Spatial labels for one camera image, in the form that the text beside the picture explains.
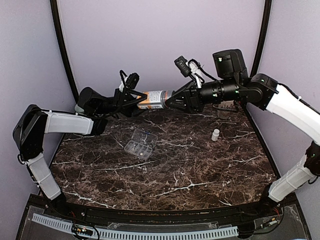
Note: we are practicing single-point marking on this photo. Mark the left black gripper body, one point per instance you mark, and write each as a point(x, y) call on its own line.
point(118, 99)

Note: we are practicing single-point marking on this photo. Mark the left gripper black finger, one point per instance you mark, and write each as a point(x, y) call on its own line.
point(137, 96)
point(130, 108)

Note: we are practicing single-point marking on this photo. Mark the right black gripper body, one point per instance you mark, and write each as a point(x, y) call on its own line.
point(197, 103)

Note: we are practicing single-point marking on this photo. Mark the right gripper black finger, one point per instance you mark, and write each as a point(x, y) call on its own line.
point(182, 94)
point(178, 105)

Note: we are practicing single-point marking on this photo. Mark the amber pill bottle grey cap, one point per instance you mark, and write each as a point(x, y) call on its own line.
point(155, 99)

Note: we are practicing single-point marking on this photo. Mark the clear plastic pill organizer box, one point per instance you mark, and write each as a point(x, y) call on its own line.
point(141, 142)

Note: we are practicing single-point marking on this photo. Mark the white pill bottle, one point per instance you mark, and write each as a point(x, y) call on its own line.
point(215, 135)

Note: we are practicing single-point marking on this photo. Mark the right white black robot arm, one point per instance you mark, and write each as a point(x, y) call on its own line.
point(234, 84)

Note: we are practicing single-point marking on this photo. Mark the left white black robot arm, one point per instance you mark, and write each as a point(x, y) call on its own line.
point(90, 118)

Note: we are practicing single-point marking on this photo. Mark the cream printed mug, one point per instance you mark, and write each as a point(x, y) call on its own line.
point(226, 109)

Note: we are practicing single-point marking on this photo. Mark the left celadon green bowl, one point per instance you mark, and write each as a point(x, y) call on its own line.
point(78, 109)

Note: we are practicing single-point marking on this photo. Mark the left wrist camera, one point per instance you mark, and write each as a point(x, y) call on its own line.
point(128, 81)

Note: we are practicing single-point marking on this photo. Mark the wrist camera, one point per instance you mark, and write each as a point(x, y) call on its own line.
point(128, 81)
point(190, 69)

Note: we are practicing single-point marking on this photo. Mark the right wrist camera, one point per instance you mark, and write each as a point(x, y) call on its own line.
point(190, 69)

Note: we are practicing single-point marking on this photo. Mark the right black frame post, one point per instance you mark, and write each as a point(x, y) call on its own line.
point(262, 37)

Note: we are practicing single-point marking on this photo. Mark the black frame post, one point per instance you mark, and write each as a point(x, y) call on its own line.
point(63, 49)
point(262, 37)

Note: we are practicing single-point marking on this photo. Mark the left black frame post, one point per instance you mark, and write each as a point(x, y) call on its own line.
point(63, 49)

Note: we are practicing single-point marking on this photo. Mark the white slotted cable duct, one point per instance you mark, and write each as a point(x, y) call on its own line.
point(125, 231)

